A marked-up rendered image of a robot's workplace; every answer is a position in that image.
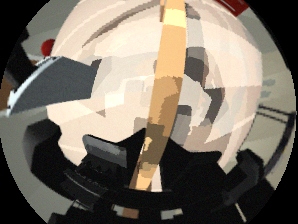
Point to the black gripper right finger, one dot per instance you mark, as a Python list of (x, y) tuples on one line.
[(175, 161)]

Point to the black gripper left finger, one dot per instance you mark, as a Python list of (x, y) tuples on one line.
[(124, 152)]

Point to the long tan wooden rail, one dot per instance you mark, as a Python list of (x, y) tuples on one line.
[(166, 90)]

